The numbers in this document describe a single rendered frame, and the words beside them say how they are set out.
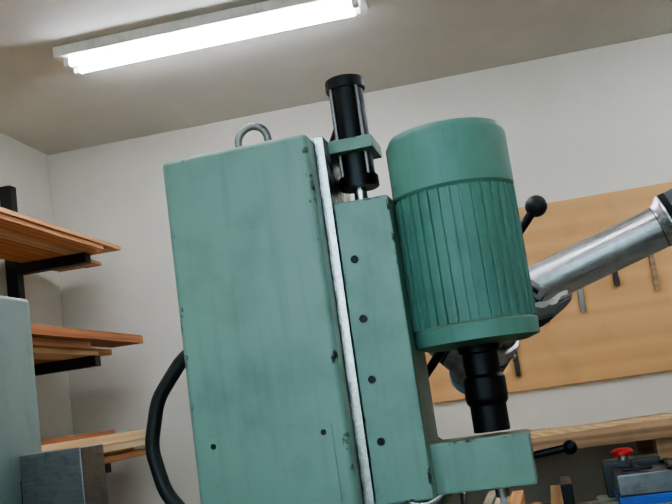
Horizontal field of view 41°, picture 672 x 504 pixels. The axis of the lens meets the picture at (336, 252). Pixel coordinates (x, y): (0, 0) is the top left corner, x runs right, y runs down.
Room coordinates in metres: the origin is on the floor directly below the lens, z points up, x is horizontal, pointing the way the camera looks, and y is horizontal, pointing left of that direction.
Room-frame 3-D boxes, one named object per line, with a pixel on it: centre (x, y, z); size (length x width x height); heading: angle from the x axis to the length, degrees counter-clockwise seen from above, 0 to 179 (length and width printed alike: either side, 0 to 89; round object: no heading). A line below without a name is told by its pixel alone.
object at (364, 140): (1.31, -0.04, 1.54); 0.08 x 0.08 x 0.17; 78
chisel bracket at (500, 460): (1.28, -0.16, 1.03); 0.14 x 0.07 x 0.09; 78
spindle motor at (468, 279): (1.28, -0.18, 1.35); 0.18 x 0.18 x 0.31
